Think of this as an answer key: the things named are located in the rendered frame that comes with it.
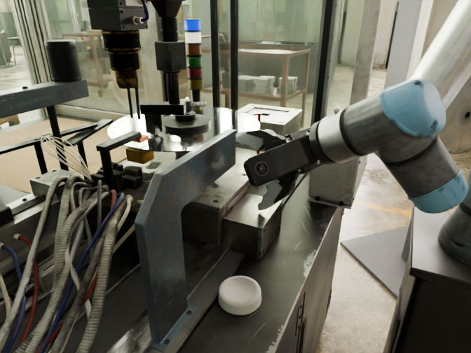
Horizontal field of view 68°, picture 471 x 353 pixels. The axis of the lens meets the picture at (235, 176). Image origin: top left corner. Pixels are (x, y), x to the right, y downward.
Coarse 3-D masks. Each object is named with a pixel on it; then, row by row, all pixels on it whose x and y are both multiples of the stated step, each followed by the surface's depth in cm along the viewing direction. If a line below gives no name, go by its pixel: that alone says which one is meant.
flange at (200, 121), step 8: (192, 112) 76; (168, 120) 76; (176, 120) 75; (184, 120) 74; (192, 120) 75; (200, 120) 76; (208, 120) 76; (168, 128) 72; (176, 128) 72; (184, 128) 72; (192, 128) 72; (200, 128) 73
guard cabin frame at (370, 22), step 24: (24, 0) 140; (216, 0) 110; (24, 24) 145; (216, 24) 112; (144, 48) 127; (216, 48) 115; (360, 48) 96; (48, 72) 155; (144, 72) 131; (216, 72) 118; (360, 72) 98; (216, 96) 122; (360, 96) 100
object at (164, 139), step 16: (208, 112) 86; (224, 112) 86; (240, 112) 86; (112, 128) 74; (128, 128) 74; (144, 128) 74; (208, 128) 74; (224, 128) 74; (240, 128) 74; (256, 128) 74; (128, 144) 65; (144, 144) 65; (160, 144) 65; (176, 144) 65; (192, 144) 65
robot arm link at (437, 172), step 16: (432, 144) 45; (384, 160) 48; (416, 160) 45; (432, 160) 45; (448, 160) 46; (400, 176) 48; (416, 176) 46; (432, 176) 46; (448, 176) 46; (416, 192) 48; (432, 192) 47; (448, 192) 47; (464, 192) 47; (432, 208) 48; (448, 208) 48
